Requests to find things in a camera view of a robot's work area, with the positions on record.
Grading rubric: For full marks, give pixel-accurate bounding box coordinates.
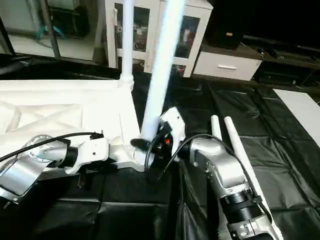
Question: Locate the black work mat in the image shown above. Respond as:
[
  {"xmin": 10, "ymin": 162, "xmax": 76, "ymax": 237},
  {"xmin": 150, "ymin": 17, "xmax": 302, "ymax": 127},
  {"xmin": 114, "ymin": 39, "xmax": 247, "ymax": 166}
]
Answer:
[{"xmin": 0, "ymin": 54, "xmax": 320, "ymax": 240}]

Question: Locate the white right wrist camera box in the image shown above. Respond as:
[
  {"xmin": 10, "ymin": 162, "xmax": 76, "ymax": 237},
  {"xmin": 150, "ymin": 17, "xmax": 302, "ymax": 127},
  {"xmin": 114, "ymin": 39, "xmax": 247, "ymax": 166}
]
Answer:
[{"xmin": 159, "ymin": 106, "xmax": 187, "ymax": 151}]

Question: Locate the white flat board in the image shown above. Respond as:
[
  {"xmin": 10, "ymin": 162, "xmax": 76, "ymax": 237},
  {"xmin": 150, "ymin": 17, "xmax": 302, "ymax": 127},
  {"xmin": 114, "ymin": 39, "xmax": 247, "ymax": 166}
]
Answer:
[{"xmin": 272, "ymin": 88, "xmax": 320, "ymax": 134}]

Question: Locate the blue floor stand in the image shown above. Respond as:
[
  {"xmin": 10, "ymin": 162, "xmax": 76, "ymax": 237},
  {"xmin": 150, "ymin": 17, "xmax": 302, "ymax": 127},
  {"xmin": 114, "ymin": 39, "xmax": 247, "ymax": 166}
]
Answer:
[{"xmin": 35, "ymin": 25, "xmax": 66, "ymax": 41}]

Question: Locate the dark low sideboard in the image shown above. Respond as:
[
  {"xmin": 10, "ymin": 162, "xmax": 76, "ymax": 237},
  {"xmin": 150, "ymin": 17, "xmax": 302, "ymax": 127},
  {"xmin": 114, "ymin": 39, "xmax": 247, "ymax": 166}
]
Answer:
[{"xmin": 244, "ymin": 34, "xmax": 320, "ymax": 87}]

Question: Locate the large black box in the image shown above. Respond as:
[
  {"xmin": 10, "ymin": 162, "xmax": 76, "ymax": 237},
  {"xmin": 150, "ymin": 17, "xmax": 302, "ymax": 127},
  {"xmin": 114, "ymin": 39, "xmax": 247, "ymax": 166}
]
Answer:
[{"xmin": 207, "ymin": 0, "xmax": 246, "ymax": 50}]

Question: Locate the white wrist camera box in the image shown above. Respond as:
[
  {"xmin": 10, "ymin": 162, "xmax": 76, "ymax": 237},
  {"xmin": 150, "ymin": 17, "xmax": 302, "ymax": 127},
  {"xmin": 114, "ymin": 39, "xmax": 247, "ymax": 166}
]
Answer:
[
  {"xmin": 159, "ymin": 106, "xmax": 187, "ymax": 151},
  {"xmin": 65, "ymin": 134, "xmax": 111, "ymax": 175}
]

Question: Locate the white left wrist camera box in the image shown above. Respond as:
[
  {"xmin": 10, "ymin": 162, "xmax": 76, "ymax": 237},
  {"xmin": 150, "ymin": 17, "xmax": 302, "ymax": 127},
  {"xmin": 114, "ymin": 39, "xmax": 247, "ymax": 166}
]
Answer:
[{"xmin": 65, "ymin": 134, "xmax": 111, "ymax": 175}]

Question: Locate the white plastic table leg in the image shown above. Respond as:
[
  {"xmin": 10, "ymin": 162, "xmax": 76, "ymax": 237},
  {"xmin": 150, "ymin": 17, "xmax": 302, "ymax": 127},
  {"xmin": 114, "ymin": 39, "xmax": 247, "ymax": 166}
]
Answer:
[
  {"xmin": 139, "ymin": 0, "xmax": 187, "ymax": 144},
  {"xmin": 210, "ymin": 114, "xmax": 225, "ymax": 151},
  {"xmin": 119, "ymin": 0, "xmax": 136, "ymax": 91},
  {"xmin": 223, "ymin": 116, "xmax": 277, "ymax": 226}
]

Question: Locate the white drawer unit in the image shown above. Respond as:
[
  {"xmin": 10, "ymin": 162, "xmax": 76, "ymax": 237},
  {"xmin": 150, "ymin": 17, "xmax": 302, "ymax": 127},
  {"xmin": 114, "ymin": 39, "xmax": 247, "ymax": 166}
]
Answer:
[{"xmin": 192, "ymin": 50, "xmax": 263, "ymax": 82}]

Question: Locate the white glass-door cabinet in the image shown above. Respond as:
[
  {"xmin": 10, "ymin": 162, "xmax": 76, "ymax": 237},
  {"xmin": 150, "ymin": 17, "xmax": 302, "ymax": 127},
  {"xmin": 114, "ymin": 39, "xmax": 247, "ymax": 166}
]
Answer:
[{"xmin": 104, "ymin": 0, "xmax": 214, "ymax": 79}]

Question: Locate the white plastic table top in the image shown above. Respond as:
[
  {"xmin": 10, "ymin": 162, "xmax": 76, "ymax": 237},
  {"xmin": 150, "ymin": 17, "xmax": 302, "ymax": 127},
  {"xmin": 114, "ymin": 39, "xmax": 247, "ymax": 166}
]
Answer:
[{"xmin": 0, "ymin": 79, "xmax": 152, "ymax": 174}]

